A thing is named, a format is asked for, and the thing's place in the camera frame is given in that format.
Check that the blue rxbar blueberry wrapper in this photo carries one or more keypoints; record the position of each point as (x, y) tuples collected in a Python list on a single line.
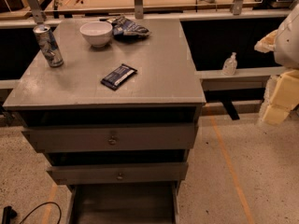
[(114, 79)]

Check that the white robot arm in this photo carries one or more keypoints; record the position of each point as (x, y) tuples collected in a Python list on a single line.
[(282, 92)]

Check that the grey drawer cabinet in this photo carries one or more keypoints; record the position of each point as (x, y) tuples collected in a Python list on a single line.
[(116, 124)]

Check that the grey top drawer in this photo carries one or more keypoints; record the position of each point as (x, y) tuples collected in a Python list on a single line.
[(107, 138)]

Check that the grey drawer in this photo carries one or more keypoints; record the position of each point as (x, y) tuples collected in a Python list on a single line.
[(118, 173), (107, 138), (127, 203)]

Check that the grey middle drawer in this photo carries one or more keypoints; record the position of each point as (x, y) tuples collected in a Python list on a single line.
[(118, 173)]

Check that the grey bottom drawer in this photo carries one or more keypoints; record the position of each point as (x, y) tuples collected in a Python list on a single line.
[(127, 203)]

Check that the white ceramic bowl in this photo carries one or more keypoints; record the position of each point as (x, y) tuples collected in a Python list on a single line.
[(96, 33)]

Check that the clear sanitizer bottle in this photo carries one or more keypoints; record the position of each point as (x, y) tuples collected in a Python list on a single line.
[(230, 65)]

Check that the silver blue drink can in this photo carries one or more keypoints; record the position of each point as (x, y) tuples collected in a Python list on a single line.
[(48, 45)]

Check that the black plug block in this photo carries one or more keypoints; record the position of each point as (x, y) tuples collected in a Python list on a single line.
[(8, 214)]

